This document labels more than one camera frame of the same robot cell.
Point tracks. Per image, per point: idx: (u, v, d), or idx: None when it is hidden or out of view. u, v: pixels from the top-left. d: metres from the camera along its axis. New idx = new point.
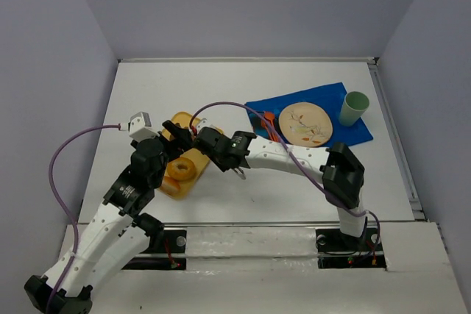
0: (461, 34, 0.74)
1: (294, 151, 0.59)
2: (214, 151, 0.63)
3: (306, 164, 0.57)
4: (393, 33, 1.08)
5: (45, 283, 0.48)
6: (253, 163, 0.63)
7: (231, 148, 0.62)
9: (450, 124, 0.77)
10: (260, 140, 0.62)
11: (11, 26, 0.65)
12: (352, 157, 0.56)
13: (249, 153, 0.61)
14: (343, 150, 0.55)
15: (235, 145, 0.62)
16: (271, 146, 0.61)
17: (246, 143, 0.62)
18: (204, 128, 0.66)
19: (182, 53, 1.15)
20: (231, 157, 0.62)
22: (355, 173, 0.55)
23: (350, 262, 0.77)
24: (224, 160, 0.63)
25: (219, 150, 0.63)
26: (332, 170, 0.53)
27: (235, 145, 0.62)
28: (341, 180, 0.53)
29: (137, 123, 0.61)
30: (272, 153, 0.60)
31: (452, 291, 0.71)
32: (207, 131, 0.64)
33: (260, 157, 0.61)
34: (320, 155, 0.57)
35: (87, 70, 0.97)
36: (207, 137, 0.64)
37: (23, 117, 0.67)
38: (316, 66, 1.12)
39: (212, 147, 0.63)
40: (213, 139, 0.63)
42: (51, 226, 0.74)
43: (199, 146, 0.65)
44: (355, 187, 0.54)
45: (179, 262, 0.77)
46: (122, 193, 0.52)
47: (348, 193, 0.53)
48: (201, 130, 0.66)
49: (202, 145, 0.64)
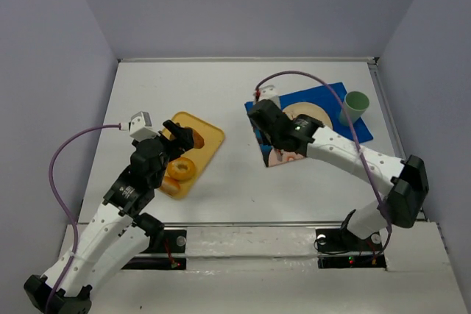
0: (461, 33, 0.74)
1: (365, 154, 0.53)
2: (273, 129, 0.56)
3: (375, 170, 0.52)
4: (393, 33, 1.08)
5: (45, 283, 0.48)
6: (310, 153, 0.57)
7: (294, 131, 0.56)
9: (450, 123, 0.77)
10: (327, 131, 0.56)
11: (10, 26, 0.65)
12: (426, 177, 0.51)
13: (313, 142, 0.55)
14: (420, 166, 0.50)
15: (298, 129, 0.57)
16: (341, 141, 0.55)
17: (310, 129, 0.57)
18: (265, 99, 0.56)
19: (182, 53, 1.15)
20: (290, 141, 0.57)
22: (422, 194, 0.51)
23: (350, 262, 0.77)
24: (280, 142, 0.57)
25: (279, 130, 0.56)
26: (404, 185, 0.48)
27: (297, 129, 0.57)
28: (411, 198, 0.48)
29: (138, 123, 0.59)
30: (340, 149, 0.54)
31: (452, 291, 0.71)
32: (270, 104, 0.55)
33: (324, 150, 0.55)
34: (394, 165, 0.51)
35: (87, 70, 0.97)
36: (271, 112, 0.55)
37: (22, 117, 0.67)
38: (317, 66, 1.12)
39: (271, 125, 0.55)
40: (276, 115, 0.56)
42: (51, 225, 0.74)
43: (256, 119, 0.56)
44: (416, 208, 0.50)
45: (179, 262, 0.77)
46: (121, 193, 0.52)
47: (411, 212, 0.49)
48: (260, 101, 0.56)
49: (260, 120, 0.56)
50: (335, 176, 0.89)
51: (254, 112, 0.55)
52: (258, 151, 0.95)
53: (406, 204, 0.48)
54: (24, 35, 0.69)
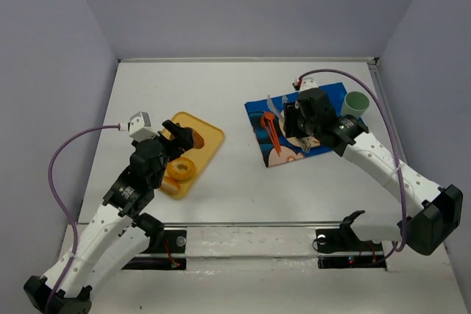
0: (461, 32, 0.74)
1: (403, 170, 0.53)
2: (317, 120, 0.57)
3: (409, 188, 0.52)
4: (393, 33, 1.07)
5: (45, 284, 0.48)
6: (346, 155, 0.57)
7: (336, 128, 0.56)
9: (450, 123, 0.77)
10: (371, 138, 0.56)
11: (11, 26, 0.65)
12: (460, 211, 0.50)
13: (353, 143, 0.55)
14: (456, 198, 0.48)
15: (342, 127, 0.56)
16: (381, 151, 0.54)
17: (352, 130, 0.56)
18: (319, 90, 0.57)
19: (182, 53, 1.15)
20: (329, 136, 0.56)
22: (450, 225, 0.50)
23: (350, 262, 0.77)
24: (321, 136, 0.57)
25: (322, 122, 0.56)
26: (433, 210, 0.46)
27: (341, 127, 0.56)
28: (438, 226, 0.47)
29: (137, 123, 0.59)
30: (378, 159, 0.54)
31: (452, 291, 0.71)
32: (323, 96, 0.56)
33: (362, 156, 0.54)
34: (430, 188, 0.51)
35: (87, 70, 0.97)
36: (321, 104, 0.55)
37: (22, 118, 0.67)
38: (317, 66, 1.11)
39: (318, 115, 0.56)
40: (324, 108, 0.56)
42: (51, 226, 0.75)
43: (304, 106, 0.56)
44: (439, 237, 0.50)
45: (179, 262, 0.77)
46: (121, 194, 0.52)
47: (433, 240, 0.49)
48: (314, 90, 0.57)
49: (309, 109, 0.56)
50: (335, 176, 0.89)
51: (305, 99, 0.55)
52: (259, 151, 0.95)
53: (432, 230, 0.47)
54: (24, 37, 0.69)
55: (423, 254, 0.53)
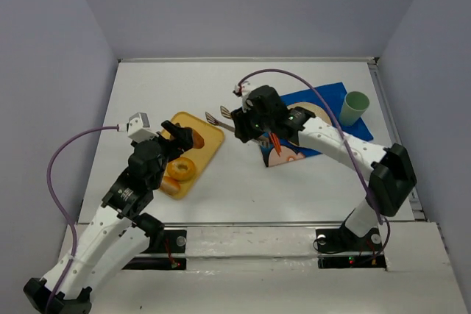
0: (461, 32, 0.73)
1: (349, 141, 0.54)
2: (270, 115, 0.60)
3: (358, 155, 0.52)
4: (394, 32, 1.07)
5: (45, 286, 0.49)
6: (302, 141, 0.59)
7: (288, 120, 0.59)
9: (450, 123, 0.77)
10: (319, 121, 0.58)
11: (10, 28, 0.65)
12: (411, 167, 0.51)
13: (303, 129, 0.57)
14: (402, 154, 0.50)
15: (292, 118, 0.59)
16: (327, 129, 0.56)
17: (303, 119, 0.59)
18: (266, 86, 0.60)
19: (181, 53, 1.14)
20: (283, 129, 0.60)
22: (405, 182, 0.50)
23: (350, 262, 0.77)
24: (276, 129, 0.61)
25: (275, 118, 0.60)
26: (383, 169, 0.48)
27: (291, 118, 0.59)
28: (391, 183, 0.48)
29: (136, 124, 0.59)
30: (327, 137, 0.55)
31: (452, 291, 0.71)
32: (272, 93, 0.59)
33: (313, 137, 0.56)
34: (376, 151, 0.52)
35: (87, 70, 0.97)
36: (271, 100, 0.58)
37: (22, 119, 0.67)
38: (317, 66, 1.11)
39: (270, 112, 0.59)
40: (275, 104, 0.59)
42: (51, 226, 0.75)
43: (257, 104, 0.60)
44: (398, 194, 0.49)
45: (179, 262, 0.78)
46: (121, 196, 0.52)
47: (392, 198, 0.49)
48: (262, 87, 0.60)
49: (261, 106, 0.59)
50: (335, 176, 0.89)
51: (255, 98, 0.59)
52: (258, 151, 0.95)
53: (385, 187, 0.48)
54: (23, 38, 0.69)
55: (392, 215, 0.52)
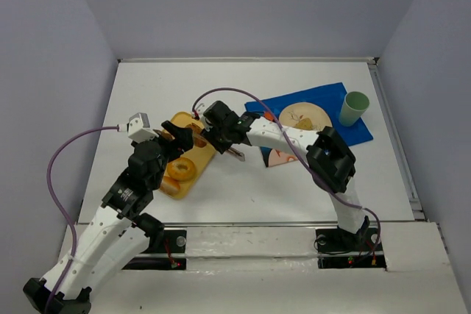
0: (460, 31, 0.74)
1: (288, 131, 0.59)
2: (221, 124, 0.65)
3: (296, 143, 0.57)
4: (394, 32, 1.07)
5: (43, 286, 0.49)
6: (254, 141, 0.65)
7: (237, 125, 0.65)
9: (450, 123, 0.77)
10: (263, 120, 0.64)
11: (12, 29, 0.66)
12: (344, 145, 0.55)
13: (250, 130, 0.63)
14: (333, 134, 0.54)
15: (241, 123, 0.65)
16: (270, 126, 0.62)
17: (250, 122, 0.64)
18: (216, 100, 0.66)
19: (182, 53, 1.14)
20: (235, 133, 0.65)
22: (344, 160, 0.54)
23: (350, 262, 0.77)
24: (228, 134, 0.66)
25: (227, 124, 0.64)
26: (316, 150, 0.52)
27: (240, 123, 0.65)
28: (327, 161, 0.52)
29: (136, 123, 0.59)
30: (270, 131, 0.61)
31: (452, 291, 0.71)
32: (221, 105, 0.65)
33: (258, 134, 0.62)
34: (311, 136, 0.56)
35: (87, 70, 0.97)
36: (220, 111, 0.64)
37: (22, 120, 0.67)
38: (316, 66, 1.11)
39: (221, 121, 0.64)
40: (224, 113, 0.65)
42: (51, 226, 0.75)
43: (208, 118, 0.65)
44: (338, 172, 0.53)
45: (179, 262, 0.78)
46: (120, 196, 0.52)
47: (332, 176, 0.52)
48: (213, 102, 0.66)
49: (213, 118, 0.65)
50: None
51: (207, 112, 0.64)
52: (258, 151, 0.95)
53: (320, 167, 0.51)
54: (24, 39, 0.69)
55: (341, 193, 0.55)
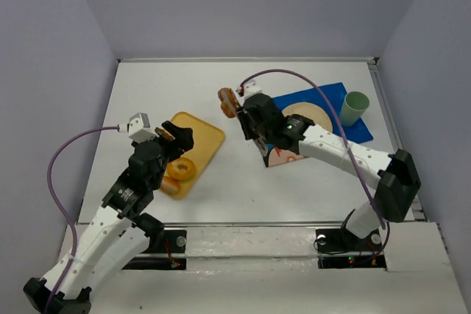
0: (461, 31, 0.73)
1: (352, 148, 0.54)
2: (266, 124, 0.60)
3: (363, 164, 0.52)
4: (394, 32, 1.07)
5: (44, 286, 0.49)
6: (303, 150, 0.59)
7: (285, 129, 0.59)
9: (450, 123, 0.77)
10: (319, 129, 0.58)
11: (11, 28, 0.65)
12: (415, 171, 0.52)
13: (303, 139, 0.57)
14: (407, 160, 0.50)
15: (291, 127, 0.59)
16: (330, 137, 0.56)
17: (302, 128, 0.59)
18: (264, 95, 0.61)
19: (181, 52, 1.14)
20: (282, 138, 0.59)
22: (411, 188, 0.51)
23: (350, 262, 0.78)
24: (273, 138, 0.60)
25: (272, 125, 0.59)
26: (391, 177, 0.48)
27: (290, 127, 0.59)
28: (399, 191, 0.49)
29: (136, 124, 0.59)
30: (329, 145, 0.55)
31: (452, 291, 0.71)
32: (266, 101, 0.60)
33: (314, 146, 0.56)
34: (381, 159, 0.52)
35: (87, 70, 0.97)
36: (266, 108, 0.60)
37: (22, 120, 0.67)
38: (316, 66, 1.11)
39: (266, 120, 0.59)
40: (271, 112, 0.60)
42: (51, 226, 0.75)
43: (253, 113, 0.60)
44: (406, 201, 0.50)
45: (179, 262, 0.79)
46: (121, 196, 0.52)
47: (400, 205, 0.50)
48: (260, 97, 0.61)
49: (257, 115, 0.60)
50: (335, 176, 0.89)
51: (252, 107, 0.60)
52: (258, 151, 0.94)
53: (394, 196, 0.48)
54: (23, 38, 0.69)
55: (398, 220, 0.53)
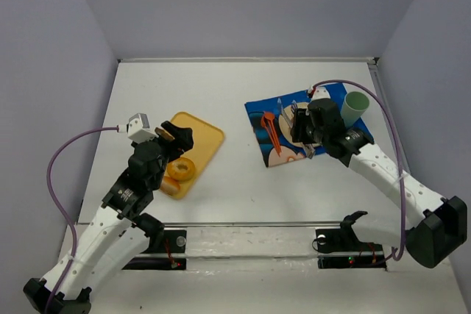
0: (461, 31, 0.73)
1: (405, 179, 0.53)
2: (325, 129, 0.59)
3: (411, 198, 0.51)
4: (394, 33, 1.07)
5: (44, 286, 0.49)
6: (352, 165, 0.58)
7: (343, 139, 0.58)
9: (450, 123, 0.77)
10: (376, 150, 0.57)
11: (11, 29, 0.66)
12: (464, 225, 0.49)
13: (358, 154, 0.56)
14: (458, 209, 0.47)
15: (348, 138, 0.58)
16: (385, 162, 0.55)
17: (359, 142, 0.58)
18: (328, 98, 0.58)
19: (182, 53, 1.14)
20: (337, 147, 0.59)
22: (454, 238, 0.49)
23: (350, 262, 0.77)
24: (327, 145, 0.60)
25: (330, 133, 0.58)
26: (436, 220, 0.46)
27: (347, 138, 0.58)
28: (440, 237, 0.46)
29: (136, 125, 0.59)
30: (383, 169, 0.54)
31: (452, 291, 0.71)
32: (333, 106, 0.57)
33: (366, 165, 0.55)
34: (433, 198, 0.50)
35: (87, 70, 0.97)
36: (330, 115, 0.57)
37: (22, 120, 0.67)
38: (316, 66, 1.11)
39: (327, 126, 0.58)
40: (334, 119, 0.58)
42: (51, 226, 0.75)
43: (314, 115, 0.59)
44: (444, 248, 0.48)
45: (179, 262, 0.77)
46: (121, 197, 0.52)
47: (436, 249, 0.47)
48: (324, 100, 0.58)
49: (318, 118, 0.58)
50: (336, 176, 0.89)
51: (315, 109, 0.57)
52: (259, 151, 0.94)
53: (433, 239, 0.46)
54: (24, 39, 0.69)
55: (429, 268, 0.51)
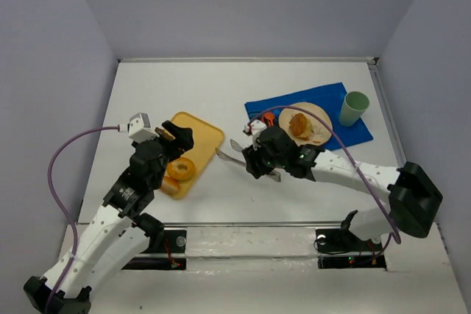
0: (460, 31, 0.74)
1: (361, 168, 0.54)
2: (281, 158, 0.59)
3: (372, 181, 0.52)
4: (394, 33, 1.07)
5: (45, 284, 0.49)
6: (319, 177, 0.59)
7: (299, 158, 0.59)
9: (450, 123, 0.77)
10: (329, 154, 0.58)
11: (12, 28, 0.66)
12: (430, 182, 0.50)
13: (315, 165, 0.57)
14: (416, 171, 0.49)
15: (303, 156, 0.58)
16: (338, 160, 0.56)
17: (314, 155, 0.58)
18: (274, 129, 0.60)
19: (182, 53, 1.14)
20: (298, 168, 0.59)
22: (430, 199, 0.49)
23: (350, 262, 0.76)
24: (289, 169, 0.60)
25: (286, 159, 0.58)
26: (402, 190, 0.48)
27: (302, 156, 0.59)
28: (413, 204, 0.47)
29: (136, 124, 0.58)
30: (339, 168, 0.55)
31: (452, 291, 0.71)
32: (280, 133, 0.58)
33: (324, 170, 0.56)
34: (391, 173, 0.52)
35: (88, 70, 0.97)
36: (281, 140, 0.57)
37: (22, 119, 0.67)
38: (316, 67, 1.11)
39: (282, 152, 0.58)
40: (285, 143, 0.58)
42: (50, 226, 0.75)
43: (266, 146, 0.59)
44: (425, 214, 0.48)
45: (179, 262, 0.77)
46: (121, 195, 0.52)
47: (418, 218, 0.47)
48: (269, 130, 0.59)
49: (271, 147, 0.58)
50: None
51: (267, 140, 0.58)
52: None
53: (408, 209, 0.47)
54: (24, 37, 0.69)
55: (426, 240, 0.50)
